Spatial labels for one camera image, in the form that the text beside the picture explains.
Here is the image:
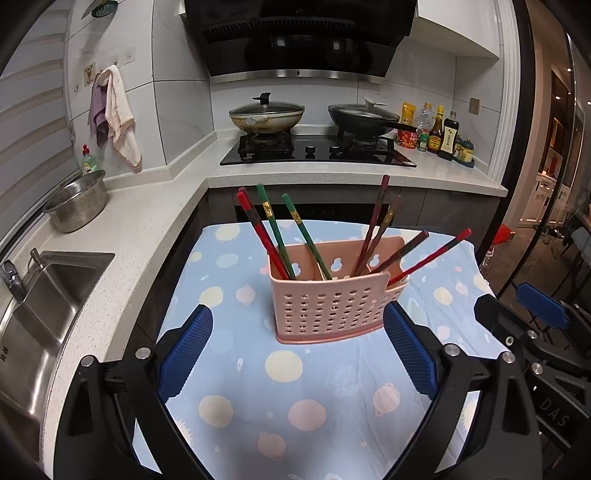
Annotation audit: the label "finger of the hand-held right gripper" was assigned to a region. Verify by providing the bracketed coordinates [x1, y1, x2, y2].
[516, 282, 591, 352]
[475, 294, 546, 371]

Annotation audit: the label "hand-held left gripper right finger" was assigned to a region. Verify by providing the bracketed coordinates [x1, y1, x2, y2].
[383, 302, 541, 480]

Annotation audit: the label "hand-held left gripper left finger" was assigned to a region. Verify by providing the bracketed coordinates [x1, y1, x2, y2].
[58, 305, 214, 480]

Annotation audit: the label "red lacquered chopstick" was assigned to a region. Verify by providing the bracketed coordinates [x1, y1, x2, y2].
[387, 228, 472, 286]

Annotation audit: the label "pink perforated plastic basket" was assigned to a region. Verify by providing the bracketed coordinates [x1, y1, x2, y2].
[268, 235, 411, 346]

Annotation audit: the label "dark brown chopstick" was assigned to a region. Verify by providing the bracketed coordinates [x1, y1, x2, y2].
[365, 195, 403, 273]
[372, 230, 430, 274]

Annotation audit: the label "bright red faceted chopstick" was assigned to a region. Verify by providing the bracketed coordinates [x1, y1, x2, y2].
[236, 188, 291, 281]

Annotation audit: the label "green chopstick with gold band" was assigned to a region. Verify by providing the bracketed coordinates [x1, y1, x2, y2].
[256, 184, 297, 281]
[281, 194, 332, 281]

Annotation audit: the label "light blue printed tablecloth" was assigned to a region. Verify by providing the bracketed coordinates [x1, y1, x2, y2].
[131, 222, 504, 480]

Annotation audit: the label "stainless steel sink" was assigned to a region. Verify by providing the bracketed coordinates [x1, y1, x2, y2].
[0, 251, 116, 462]

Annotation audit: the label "white stone kitchen counter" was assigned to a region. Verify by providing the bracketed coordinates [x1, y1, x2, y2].
[0, 124, 509, 480]

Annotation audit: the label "small green-lidded jars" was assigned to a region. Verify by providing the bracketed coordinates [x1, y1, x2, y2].
[455, 138, 475, 168]

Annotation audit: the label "stainless steel colander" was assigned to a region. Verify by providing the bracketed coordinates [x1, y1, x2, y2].
[43, 170, 108, 234]

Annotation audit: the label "chrome faucet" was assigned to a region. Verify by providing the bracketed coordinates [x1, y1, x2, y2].
[0, 249, 47, 302]

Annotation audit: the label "dark soy sauce bottle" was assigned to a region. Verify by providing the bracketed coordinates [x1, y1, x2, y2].
[438, 112, 460, 161]

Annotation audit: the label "green dish soap bottle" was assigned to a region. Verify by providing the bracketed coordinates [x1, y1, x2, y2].
[81, 144, 100, 175]

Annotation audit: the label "black gas stove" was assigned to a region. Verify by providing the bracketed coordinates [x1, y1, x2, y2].
[219, 129, 416, 168]

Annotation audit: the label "black frying pan with lid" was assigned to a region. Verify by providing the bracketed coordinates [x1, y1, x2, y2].
[328, 97, 419, 138]

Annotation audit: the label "cream hanging towel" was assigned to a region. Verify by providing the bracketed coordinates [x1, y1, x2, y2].
[104, 65, 143, 169]

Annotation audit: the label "beige wok with glass lid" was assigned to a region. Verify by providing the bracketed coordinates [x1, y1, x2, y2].
[229, 92, 305, 136]

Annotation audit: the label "purple hanging towel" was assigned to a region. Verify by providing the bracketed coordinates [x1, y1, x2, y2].
[89, 71, 114, 148]

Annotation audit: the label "black range hood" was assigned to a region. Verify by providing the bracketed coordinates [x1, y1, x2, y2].
[182, 0, 419, 85]

